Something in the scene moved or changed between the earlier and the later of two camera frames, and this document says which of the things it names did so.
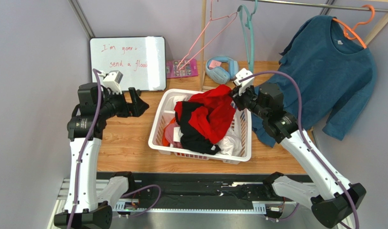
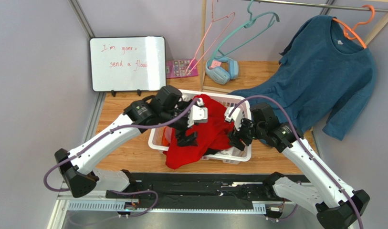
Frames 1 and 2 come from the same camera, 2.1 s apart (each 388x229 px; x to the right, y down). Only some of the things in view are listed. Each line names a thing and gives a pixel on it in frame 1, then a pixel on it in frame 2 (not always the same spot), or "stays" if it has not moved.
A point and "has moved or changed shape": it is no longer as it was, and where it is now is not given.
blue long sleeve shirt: [332, 67] stays
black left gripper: [136, 109] -> [182, 140]
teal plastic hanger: [247, 23] has moved or changed shape
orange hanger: [350, 32] stays
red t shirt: [214, 119] has moved or changed shape
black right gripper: [239, 100] -> [239, 137]
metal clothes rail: [375, 8] stays
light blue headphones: [219, 74] stays
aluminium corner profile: [81, 17] stays
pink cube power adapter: [214, 63] stays
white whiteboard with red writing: [141, 60] stays
